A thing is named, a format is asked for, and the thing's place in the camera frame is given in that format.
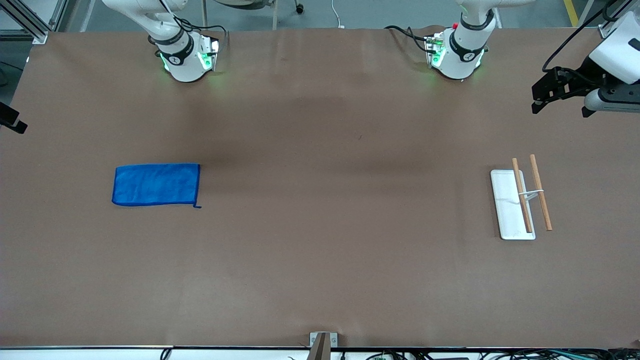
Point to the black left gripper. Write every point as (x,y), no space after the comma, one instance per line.
(586,76)

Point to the blue microfibre towel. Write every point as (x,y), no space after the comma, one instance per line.
(155,185)

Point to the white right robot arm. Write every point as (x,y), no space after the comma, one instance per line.
(182,65)

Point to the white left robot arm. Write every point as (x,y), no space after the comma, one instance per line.
(460,52)

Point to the white towel rack wooden bars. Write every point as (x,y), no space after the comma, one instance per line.
(509,210)

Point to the chair base with caster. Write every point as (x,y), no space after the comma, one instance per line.
(260,5)

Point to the aluminium frame profile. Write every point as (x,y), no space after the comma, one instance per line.
(30,22)

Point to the aluminium frame corner bracket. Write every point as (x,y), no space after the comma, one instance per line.
(607,30)

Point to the metal bracket with brown post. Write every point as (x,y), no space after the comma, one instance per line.
(322,345)

